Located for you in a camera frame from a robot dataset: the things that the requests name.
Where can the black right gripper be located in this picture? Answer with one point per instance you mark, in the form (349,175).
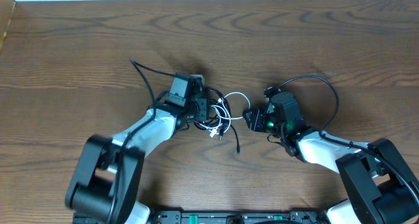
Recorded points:
(256,118)

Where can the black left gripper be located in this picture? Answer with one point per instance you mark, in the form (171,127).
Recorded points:
(203,109)

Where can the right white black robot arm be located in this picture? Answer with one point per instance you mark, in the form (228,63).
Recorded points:
(380,185)

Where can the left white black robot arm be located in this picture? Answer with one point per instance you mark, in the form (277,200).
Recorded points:
(106,179)

